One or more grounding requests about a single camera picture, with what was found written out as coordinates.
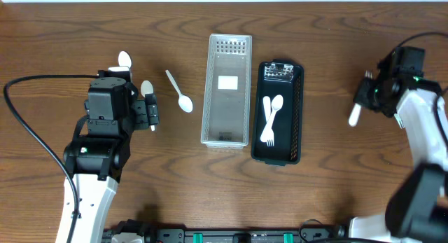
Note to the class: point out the white spoon middle left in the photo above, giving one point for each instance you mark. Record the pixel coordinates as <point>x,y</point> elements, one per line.
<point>147,92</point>

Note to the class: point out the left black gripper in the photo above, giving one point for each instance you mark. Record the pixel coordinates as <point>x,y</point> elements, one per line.
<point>151,110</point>

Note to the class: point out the white spoon group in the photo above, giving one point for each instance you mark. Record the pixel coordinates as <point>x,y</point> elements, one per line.
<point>276,105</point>

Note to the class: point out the white spoon far left top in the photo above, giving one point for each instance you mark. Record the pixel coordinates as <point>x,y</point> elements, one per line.
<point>124,59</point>

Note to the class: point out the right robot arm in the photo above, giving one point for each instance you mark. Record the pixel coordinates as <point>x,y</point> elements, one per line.
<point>400,91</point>

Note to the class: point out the black plastic basket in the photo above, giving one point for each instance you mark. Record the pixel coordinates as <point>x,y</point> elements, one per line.
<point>285,78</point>

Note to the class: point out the white spoon near clear basket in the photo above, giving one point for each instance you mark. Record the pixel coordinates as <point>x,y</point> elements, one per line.
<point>184,101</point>

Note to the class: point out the clear plastic basket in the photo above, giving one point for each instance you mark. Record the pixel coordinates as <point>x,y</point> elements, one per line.
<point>227,93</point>

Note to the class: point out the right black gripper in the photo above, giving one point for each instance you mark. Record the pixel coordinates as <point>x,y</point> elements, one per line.
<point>362,94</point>

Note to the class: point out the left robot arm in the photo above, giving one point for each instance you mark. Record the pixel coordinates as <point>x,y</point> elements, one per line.
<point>98,151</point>

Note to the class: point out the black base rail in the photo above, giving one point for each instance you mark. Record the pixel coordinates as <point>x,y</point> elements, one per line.
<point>137,231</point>

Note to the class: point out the white fork group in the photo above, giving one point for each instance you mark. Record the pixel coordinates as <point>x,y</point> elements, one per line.
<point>356,110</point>
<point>266,104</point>

